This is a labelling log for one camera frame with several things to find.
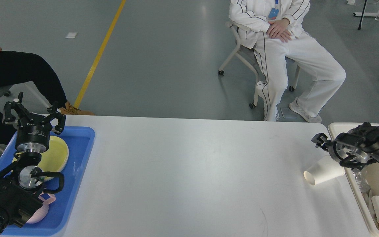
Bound yellow round plastic plate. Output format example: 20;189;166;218
15;136;69;172

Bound white wheeled chair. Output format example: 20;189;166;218
218;20;301;92

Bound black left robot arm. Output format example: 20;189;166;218
0;92;66;234

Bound silver foil bag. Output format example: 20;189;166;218
352;169;370;194

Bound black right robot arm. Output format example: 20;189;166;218
311;122;379;171

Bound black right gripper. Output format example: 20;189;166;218
311;133;354;163

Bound person in black trousers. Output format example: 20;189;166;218
0;35;94;144

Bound beige plastic bin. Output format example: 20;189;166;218
328;122;379;237

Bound person in white tracksuit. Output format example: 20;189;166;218
229;0;346;123

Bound clear floor plate right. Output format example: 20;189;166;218
280;108;297;119

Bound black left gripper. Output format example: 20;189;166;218
3;92;66;153

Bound pink ribbed mug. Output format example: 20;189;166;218
26;193;56;224

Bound white paper cup sideways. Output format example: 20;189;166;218
303;155;345;185

